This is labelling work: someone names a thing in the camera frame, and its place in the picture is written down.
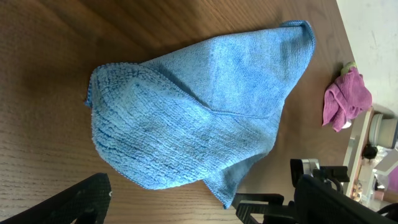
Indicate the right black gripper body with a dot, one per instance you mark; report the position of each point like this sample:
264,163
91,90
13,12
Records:
333,174

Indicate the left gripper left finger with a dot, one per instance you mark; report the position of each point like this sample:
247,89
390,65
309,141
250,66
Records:
85,202

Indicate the white round container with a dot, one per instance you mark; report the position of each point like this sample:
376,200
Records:
383,132

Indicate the crumpled purple cloth right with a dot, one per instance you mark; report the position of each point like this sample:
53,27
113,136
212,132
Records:
345,99

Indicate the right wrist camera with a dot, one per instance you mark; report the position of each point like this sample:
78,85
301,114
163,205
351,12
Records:
300,167

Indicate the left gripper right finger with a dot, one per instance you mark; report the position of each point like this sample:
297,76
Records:
317,203

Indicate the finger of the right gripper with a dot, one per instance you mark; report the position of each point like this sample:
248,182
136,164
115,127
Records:
275,199
272,214

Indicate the blue microfiber cloth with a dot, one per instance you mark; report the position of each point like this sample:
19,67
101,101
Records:
206,112

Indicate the green cloth right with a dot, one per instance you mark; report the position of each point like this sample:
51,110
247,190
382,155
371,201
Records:
347,68

